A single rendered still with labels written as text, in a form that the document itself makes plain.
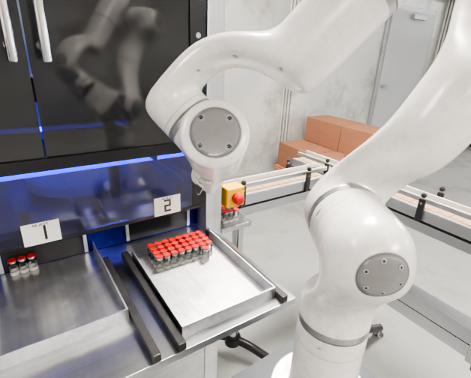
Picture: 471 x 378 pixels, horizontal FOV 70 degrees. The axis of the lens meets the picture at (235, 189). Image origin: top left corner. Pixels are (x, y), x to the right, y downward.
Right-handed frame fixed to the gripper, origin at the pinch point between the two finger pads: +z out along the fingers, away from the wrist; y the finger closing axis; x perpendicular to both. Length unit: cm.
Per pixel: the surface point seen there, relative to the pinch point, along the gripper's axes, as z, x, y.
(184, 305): 15.7, -12.5, -29.5
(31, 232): 17, 29, -38
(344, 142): 293, -67, 146
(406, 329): 128, -132, 7
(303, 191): 81, -30, 26
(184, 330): 5.7, -14.8, -31.2
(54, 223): 18.9, 26.5, -33.6
